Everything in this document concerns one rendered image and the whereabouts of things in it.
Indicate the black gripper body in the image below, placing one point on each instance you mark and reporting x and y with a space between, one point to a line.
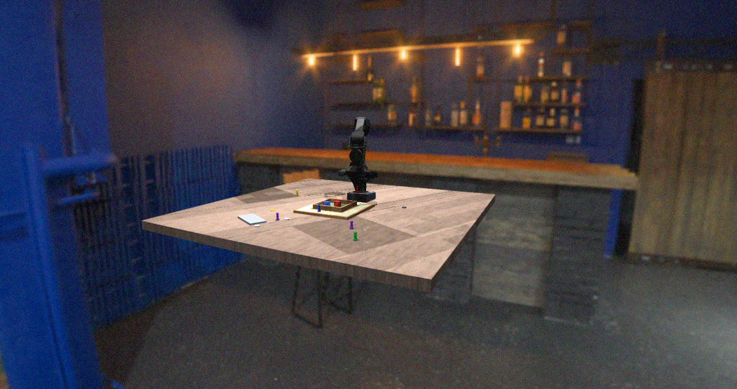
369 174

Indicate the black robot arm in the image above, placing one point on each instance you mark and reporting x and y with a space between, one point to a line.
358 142

